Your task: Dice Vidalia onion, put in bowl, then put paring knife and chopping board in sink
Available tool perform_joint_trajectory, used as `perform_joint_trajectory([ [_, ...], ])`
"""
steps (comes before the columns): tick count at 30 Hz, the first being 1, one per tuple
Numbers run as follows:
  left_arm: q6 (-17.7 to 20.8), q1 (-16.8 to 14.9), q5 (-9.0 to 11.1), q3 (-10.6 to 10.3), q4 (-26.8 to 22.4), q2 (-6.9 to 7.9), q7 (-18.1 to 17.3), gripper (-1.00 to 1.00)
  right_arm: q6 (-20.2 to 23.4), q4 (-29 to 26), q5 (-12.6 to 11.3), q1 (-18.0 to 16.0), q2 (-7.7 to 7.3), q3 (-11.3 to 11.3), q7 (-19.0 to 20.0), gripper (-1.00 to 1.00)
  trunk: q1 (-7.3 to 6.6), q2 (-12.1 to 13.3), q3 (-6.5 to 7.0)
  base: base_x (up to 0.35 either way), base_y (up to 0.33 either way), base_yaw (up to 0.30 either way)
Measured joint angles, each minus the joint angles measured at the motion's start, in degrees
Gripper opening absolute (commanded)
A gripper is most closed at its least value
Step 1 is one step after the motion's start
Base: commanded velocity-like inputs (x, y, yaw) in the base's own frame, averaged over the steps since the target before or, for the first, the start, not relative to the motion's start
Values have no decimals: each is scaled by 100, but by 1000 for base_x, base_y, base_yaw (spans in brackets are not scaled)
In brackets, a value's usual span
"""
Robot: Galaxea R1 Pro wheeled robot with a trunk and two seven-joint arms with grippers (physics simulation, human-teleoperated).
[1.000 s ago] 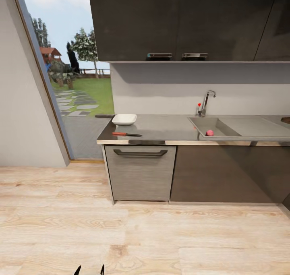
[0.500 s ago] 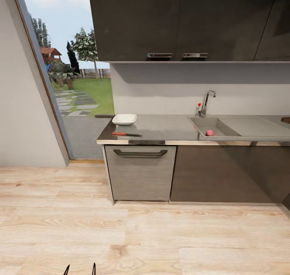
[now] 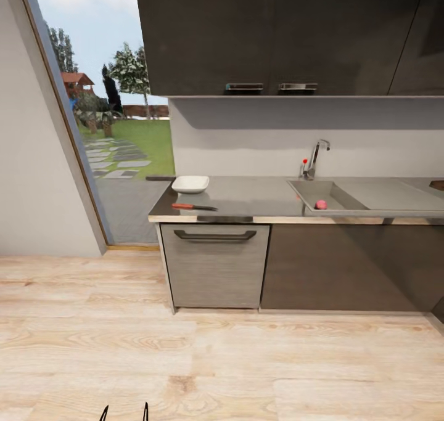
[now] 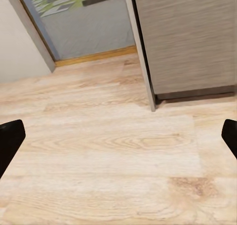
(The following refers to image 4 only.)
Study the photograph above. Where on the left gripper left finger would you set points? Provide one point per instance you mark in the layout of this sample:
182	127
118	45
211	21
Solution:
12	134

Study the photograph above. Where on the dishwasher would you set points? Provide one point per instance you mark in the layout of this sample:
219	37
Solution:
191	46

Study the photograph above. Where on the fixed window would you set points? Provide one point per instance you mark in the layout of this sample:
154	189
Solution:
78	31

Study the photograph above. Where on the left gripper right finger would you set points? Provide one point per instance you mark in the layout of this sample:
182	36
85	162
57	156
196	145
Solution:
229	135

